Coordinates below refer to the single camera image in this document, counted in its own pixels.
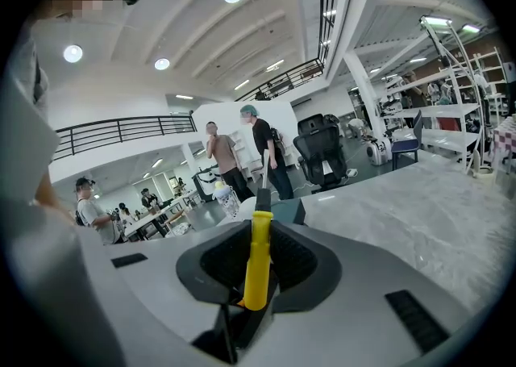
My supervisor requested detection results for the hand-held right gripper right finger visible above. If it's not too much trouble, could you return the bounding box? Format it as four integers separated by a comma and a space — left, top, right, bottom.
241, 220, 481, 367

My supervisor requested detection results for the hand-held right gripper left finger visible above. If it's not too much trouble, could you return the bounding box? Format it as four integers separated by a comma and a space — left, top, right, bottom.
86, 220, 252, 367

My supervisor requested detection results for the yellow toy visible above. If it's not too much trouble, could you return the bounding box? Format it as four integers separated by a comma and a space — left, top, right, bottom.
243, 149, 275, 312

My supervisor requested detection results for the dark blue drawer box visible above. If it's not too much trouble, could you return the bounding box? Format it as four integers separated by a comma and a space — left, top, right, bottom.
272, 198, 307, 226

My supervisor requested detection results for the person's left forearm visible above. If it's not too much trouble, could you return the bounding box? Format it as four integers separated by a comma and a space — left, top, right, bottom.
34, 171, 77, 222

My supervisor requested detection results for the wooden chair floral cushion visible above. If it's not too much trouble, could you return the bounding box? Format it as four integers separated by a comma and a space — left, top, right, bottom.
164, 211, 194, 237

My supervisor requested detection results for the white long table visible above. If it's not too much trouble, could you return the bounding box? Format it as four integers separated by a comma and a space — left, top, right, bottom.
123, 195, 202, 242

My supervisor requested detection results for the clear water bottle yellow cap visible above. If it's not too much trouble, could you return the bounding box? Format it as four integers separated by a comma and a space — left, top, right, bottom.
211, 181, 242, 222

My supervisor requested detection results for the black office chair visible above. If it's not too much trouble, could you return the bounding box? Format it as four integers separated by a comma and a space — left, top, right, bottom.
293, 113, 350, 192

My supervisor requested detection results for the white rounded machine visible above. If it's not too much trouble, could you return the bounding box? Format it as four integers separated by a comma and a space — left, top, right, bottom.
364, 138, 393, 167

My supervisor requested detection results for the black balcony railing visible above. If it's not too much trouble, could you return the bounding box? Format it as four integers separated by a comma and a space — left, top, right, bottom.
53, 0, 340, 161

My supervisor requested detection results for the blue chair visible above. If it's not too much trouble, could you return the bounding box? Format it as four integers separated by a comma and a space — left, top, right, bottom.
389, 110, 425, 172

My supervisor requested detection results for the white shelf rack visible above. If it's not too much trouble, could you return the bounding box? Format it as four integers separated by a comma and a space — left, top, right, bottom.
381, 14, 487, 176

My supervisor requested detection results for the white column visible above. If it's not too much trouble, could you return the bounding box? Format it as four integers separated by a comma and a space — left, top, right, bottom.
342, 50, 389, 144

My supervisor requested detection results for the person in white shirt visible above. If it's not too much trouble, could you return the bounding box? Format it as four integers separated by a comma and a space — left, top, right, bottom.
7, 22, 61, 205

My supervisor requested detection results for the checkered tablecloth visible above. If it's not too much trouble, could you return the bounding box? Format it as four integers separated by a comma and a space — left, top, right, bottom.
491, 115, 516, 171

